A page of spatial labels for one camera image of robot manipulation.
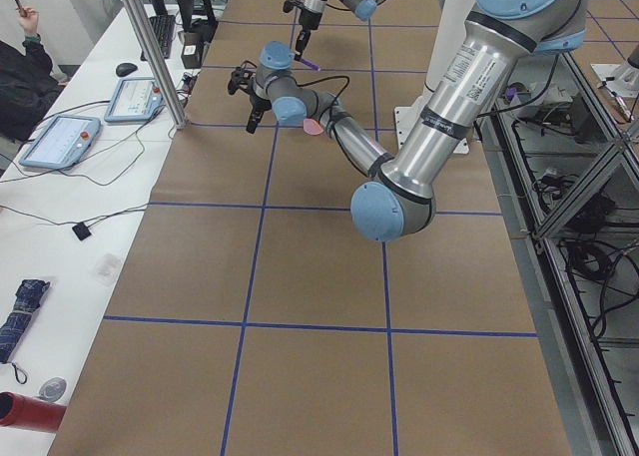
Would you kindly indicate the red cylinder bottle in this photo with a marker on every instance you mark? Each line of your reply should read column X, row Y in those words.
column 29, row 413

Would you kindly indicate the clear plastic bag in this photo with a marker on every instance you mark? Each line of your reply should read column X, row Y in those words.
column 107, row 269

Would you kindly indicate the round metal tin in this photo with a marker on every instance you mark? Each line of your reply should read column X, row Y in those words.
column 53, row 389

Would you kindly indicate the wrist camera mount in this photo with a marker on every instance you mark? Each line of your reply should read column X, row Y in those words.
column 241, row 78
column 290, row 5

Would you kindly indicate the near teach pendant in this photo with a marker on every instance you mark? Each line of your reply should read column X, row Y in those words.
column 62, row 143

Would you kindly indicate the teach pendant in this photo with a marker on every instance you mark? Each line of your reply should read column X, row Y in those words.
column 135, row 100
column 62, row 143

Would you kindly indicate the aluminium frame post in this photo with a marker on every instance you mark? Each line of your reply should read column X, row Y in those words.
column 149, row 44

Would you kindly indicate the black box with label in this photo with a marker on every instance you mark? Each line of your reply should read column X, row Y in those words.
column 192, row 53

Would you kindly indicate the pink mesh pen holder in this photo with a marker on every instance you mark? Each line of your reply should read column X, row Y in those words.
column 312, row 127

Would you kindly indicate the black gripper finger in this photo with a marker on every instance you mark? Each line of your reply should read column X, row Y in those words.
column 302, row 42
column 254, row 119

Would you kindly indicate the far teach pendant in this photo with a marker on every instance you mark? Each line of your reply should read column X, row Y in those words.
column 135, row 100

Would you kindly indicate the folded blue umbrella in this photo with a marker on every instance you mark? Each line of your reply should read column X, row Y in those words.
column 28, row 298

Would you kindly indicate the black computer mouse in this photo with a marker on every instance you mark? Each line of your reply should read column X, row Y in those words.
column 125, row 69

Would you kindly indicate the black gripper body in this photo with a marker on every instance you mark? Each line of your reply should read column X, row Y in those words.
column 306, row 21
column 259, row 103

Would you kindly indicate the small black adapter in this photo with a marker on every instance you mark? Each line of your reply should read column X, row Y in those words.
column 81, row 230

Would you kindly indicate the black keyboard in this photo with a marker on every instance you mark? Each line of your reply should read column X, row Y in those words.
column 163, row 27

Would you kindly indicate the person in black jacket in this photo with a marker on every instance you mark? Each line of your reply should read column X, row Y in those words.
column 28, row 89

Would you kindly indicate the purple highlighter pen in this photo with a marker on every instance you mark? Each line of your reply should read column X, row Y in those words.
column 310, row 64

